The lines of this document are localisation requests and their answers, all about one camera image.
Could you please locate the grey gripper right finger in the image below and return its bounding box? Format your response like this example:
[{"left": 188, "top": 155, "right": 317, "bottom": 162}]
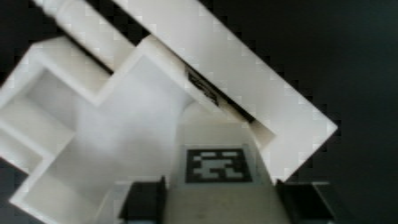
[{"left": 275, "top": 181, "right": 349, "bottom": 224}]

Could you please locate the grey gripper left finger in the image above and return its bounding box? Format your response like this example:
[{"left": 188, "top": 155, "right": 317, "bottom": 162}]
[{"left": 95, "top": 176, "right": 168, "bottom": 224}]

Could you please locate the white chair leg tagged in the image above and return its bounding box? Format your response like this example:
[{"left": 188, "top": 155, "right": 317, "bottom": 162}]
[{"left": 163, "top": 103, "right": 289, "bottom": 224}]

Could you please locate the white front rail bar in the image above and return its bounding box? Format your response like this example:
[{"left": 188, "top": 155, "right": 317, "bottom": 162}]
[{"left": 33, "top": 0, "right": 337, "bottom": 180}]

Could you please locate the white chair seat part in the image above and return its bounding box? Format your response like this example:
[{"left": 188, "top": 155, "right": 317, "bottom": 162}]
[{"left": 0, "top": 37, "right": 223, "bottom": 224}]

